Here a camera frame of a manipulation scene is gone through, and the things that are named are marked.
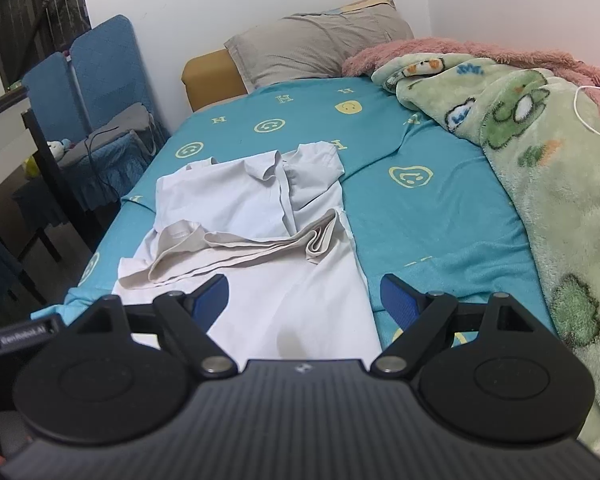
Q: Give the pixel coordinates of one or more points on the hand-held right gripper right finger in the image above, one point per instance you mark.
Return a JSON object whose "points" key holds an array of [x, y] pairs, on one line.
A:
{"points": [[397, 300]]}

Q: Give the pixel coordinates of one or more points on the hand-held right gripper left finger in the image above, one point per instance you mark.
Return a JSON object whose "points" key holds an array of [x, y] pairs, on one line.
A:
{"points": [[212, 297]]}

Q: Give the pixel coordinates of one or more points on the beige cloth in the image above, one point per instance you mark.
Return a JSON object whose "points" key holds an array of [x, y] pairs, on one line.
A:
{"points": [[240, 250]]}

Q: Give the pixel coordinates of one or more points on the white shirt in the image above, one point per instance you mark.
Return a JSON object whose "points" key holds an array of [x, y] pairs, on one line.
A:
{"points": [[230, 195]]}

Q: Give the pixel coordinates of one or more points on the yellow-green toy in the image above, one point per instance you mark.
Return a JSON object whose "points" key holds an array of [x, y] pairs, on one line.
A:
{"points": [[31, 166]]}

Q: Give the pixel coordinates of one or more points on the white desk with black legs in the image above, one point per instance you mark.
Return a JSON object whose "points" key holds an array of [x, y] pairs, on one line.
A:
{"points": [[0, 150]]}

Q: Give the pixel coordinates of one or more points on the white plush toy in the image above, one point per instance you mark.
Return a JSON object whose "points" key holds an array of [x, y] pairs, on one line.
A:
{"points": [[59, 149]]}

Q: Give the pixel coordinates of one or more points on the grey cloth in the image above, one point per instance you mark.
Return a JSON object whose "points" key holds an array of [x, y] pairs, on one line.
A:
{"points": [[125, 120]]}

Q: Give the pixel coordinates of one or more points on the green printed blanket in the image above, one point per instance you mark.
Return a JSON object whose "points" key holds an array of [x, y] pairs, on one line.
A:
{"points": [[555, 170]]}

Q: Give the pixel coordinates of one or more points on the yellow headboard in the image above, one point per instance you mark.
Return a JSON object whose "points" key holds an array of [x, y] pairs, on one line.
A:
{"points": [[210, 80]]}

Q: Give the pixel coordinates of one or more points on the blue covered chair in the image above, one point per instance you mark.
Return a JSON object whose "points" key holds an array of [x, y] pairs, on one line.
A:
{"points": [[105, 60], [45, 90]]}

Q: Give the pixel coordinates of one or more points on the pink fluffy blanket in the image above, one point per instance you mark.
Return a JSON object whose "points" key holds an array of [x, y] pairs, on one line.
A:
{"points": [[420, 47]]}

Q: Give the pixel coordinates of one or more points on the grey pillow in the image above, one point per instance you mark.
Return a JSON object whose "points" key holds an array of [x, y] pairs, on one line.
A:
{"points": [[305, 45]]}

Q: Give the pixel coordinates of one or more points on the tan pillow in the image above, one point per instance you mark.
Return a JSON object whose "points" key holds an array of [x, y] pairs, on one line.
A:
{"points": [[375, 2]]}

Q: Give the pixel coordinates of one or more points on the dark window with grille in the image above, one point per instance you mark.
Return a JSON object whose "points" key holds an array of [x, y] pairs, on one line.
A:
{"points": [[30, 0]]}

